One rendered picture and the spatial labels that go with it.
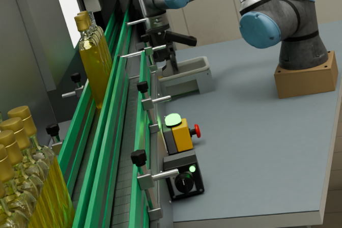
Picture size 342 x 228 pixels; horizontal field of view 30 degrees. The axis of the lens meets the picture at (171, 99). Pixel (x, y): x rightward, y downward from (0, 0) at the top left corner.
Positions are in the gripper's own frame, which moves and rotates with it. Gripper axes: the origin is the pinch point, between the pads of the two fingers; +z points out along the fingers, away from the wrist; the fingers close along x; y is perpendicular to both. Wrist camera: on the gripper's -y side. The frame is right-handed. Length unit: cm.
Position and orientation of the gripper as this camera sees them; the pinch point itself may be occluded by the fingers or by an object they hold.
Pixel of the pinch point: (179, 78)
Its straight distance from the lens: 230.0
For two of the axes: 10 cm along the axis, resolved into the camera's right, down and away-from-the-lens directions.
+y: -9.7, 2.5, 0.6
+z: 2.6, 9.2, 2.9
